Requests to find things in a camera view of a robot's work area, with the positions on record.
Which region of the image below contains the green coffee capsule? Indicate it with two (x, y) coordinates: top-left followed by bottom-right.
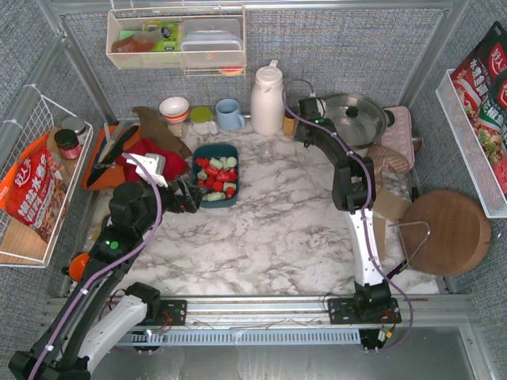
(227, 157), (237, 168)
(223, 182), (237, 192)
(209, 158), (223, 169)
(196, 170), (208, 186)
(203, 192), (226, 202)

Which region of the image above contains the steel pot with lid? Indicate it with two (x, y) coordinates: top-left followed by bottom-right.
(324, 93), (395, 150)

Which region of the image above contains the teal storage basket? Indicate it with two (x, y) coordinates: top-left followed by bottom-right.
(192, 143), (240, 208)

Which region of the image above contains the striped pink cloth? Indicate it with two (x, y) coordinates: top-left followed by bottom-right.
(368, 145), (410, 175)

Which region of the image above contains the brown cardboard square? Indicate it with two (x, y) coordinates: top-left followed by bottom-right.
(373, 216), (387, 261)
(374, 188), (411, 222)

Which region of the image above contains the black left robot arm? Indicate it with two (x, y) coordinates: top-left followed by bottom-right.
(9, 178), (207, 379)

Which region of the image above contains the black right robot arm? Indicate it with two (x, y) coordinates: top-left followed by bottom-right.
(295, 97), (391, 320)

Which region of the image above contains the red coffee capsule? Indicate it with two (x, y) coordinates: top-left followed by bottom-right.
(216, 171), (231, 182)
(196, 158), (210, 169)
(229, 168), (238, 181)
(197, 185), (210, 194)
(212, 180), (223, 192)
(205, 165), (219, 177)
(226, 188), (236, 199)

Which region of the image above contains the orange spice bottle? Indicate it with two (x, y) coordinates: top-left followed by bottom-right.
(282, 116), (297, 136)

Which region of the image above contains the white thermos jug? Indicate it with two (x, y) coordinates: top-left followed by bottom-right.
(250, 59), (285, 136)

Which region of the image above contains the clear glass tumbler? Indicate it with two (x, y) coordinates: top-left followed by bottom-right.
(261, 142), (274, 162)

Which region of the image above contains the red cloth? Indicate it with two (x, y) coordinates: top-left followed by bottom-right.
(115, 138), (189, 181)

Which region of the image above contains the brown cloth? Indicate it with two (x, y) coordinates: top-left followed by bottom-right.
(132, 106), (193, 160)

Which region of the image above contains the green lid white cup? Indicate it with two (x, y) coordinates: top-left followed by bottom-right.
(189, 106), (218, 135)

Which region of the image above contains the black knife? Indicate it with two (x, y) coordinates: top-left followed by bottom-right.
(84, 125), (139, 189)

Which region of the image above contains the light blue mug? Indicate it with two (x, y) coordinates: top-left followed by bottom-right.
(215, 99), (246, 131)

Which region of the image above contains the white orange striped bowl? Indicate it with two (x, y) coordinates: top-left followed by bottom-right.
(158, 97), (189, 124)

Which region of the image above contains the pink egg tray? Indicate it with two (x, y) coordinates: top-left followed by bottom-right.
(380, 106), (415, 169)

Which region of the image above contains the orange cup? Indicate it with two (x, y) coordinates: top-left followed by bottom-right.
(68, 253), (90, 282)

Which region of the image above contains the clear plastic food container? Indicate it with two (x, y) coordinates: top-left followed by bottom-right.
(180, 18), (243, 67)

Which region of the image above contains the dark lid jar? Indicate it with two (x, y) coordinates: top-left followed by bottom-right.
(54, 129), (82, 160)

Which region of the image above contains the orange seasoning bag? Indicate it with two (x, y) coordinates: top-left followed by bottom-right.
(1, 133), (67, 243)

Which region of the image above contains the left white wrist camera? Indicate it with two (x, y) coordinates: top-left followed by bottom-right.
(133, 153), (168, 188)

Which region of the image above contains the white wall basket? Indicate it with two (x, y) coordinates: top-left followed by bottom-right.
(106, 7), (246, 75)

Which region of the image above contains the left white wire basket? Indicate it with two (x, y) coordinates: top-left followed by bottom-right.
(1, 93), (94, 268)

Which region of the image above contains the aluminium front rail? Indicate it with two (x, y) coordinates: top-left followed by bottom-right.
(181, 294), (481, 330)

